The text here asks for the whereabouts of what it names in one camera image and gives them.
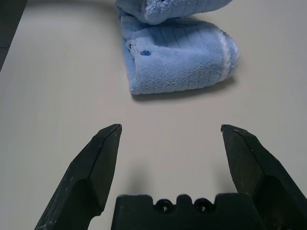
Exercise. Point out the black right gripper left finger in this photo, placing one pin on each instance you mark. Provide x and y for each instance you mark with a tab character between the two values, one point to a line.
81	179

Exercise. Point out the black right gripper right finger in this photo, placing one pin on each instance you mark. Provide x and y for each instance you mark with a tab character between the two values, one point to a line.
251	163

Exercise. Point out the light blue terry towel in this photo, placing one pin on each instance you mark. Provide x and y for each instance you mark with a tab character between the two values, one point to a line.
172	60

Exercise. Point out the black foam floor mat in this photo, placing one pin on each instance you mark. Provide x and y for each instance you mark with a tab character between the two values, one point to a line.
8	24

